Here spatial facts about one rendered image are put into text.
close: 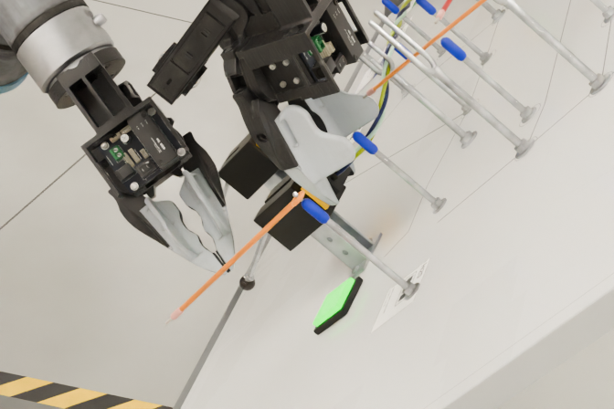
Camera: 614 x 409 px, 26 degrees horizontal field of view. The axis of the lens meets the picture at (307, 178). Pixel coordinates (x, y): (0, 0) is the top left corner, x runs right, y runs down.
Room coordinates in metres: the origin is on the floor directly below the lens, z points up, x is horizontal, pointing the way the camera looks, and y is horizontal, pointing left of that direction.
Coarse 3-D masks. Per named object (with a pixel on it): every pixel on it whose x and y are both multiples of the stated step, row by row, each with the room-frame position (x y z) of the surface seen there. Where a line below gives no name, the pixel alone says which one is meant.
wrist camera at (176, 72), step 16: (208, 0) 0.86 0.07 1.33; (208, 16) 0.86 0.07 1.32; (224, 16) 0.85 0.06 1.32; (192, 32) 0.86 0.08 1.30; (208, 32) 0.86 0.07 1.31; (224, 32) 0.85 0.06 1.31; (176, 48) 0.87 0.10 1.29; (192, 48) 0.86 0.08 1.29; (208, 48) 0.86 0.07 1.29; (160, 64) 0.89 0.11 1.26; (176, 64) 0.87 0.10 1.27; (192, 64) 0.86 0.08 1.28; (160, 80) 0.87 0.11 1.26; (176, 80) 0.87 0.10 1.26; (192, 80) 0.88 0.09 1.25; (160, 96) 0.88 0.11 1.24; (176, 96) 0.87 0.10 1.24
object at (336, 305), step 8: (352, 280) 0.81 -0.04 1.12; (360, 280) 0.81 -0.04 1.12; (336, 288) 0.81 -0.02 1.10; (344, 288) 0.80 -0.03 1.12; (352, 288) 0.80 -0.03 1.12; (328, 296) 0.82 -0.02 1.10; (336, 296) 0.80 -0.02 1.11; (344, 296) 0.79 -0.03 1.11; (352, 296) 0.79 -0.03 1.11; (328, 304) 0.80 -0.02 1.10; (336, 304) 0.78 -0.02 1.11; (344, 304) 0.78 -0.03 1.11; (320, 312) 0.80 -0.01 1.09; (328, 312) 0.78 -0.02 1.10; (336, 312) 0.78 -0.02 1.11; (344, 312) 0.78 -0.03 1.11; (320, 320) 0.79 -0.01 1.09; (328, 320) 0.78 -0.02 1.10; (336, 320) 0.78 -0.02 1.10; (320, 328) 0.78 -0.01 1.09
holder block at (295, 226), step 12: (288, 180) 0.88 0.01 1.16; (276, 192) 0.88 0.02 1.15; (288, 192) 0.85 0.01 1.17; (264, 204) 0.88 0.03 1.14; (276, 204) 0.85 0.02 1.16; (300, 204) 0.85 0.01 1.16; (336, 204) 0.86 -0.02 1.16; (264, 216) 0.86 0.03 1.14; (288, 216) 0.85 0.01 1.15; (300, 216) 0.85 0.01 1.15; (312, 216) 0.84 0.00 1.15; (276, 228) 0.86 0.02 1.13; (288, 228) 0.85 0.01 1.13; (300, 228) 0.85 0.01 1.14; (312, 228) 0.85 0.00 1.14; (288, 240) 0.85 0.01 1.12; (300, 240) 0.85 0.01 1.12
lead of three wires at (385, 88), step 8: (384, 64) 0.92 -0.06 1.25; (384, 72) 0.91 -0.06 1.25; (384, 88) 0.89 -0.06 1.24; (384, 96) 0.89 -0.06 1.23; (384, 104) 0.88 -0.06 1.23; (384, 112) 0.88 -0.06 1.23; (376, 120) 0.87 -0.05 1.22; (376, 128) 0.86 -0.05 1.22; (368, 136) 0.86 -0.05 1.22; (360, 152) 0.85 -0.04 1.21; (344, 168) 0.85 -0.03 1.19
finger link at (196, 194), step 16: (192, 176) 0.94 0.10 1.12; (192, 192) 0.94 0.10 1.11; (208, 192) 0.94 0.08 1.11; (192, 208) 0.93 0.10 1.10; (208, 208) 0.89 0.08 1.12; (224, 208) 0.93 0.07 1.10; (208, 224) 0.92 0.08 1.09; (224, 224) 0.92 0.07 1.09; (224, 240) 0.91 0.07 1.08; (224, 256) 0.90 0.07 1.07
